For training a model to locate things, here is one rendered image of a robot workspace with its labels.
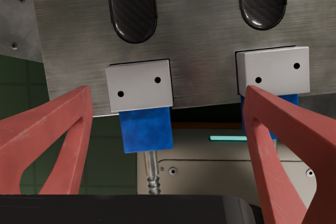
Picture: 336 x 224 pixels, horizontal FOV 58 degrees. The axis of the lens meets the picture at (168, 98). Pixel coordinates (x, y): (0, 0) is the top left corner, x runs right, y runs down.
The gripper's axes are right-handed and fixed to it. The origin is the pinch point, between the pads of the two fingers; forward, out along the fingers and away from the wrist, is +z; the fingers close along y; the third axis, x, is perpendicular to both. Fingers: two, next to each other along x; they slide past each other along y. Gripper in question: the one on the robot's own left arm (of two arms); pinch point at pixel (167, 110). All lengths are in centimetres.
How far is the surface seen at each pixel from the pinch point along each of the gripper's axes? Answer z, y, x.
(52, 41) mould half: 14.0, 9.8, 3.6
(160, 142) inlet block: 8.9, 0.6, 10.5
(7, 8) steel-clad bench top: 20.5, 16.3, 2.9
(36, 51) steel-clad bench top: 18.5, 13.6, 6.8
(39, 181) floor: 67, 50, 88
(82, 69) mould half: 12.9, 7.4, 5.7
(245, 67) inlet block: 10.7, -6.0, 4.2
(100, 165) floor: 70, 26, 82
